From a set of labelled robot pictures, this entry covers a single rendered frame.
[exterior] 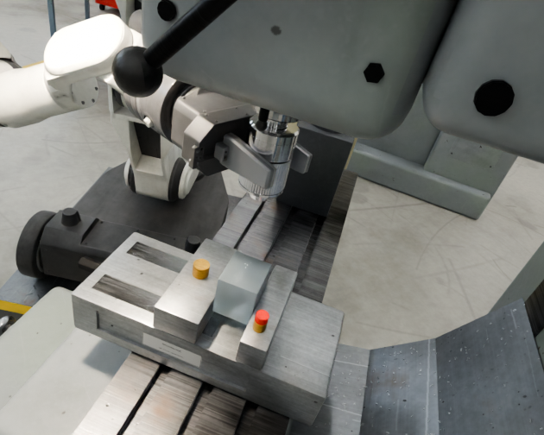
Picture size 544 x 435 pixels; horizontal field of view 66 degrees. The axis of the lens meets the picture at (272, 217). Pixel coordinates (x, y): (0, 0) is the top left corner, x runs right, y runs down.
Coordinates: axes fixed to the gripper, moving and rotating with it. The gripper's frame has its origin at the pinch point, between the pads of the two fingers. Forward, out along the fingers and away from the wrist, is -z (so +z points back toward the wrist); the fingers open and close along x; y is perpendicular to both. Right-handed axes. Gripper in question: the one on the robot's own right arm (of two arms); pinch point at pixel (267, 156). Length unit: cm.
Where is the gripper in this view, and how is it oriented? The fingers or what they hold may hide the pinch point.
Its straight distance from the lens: 40.5
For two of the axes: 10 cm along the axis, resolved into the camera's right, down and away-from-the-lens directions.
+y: -2.1, 7.8, 5.9
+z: -7.2, -5.3, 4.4
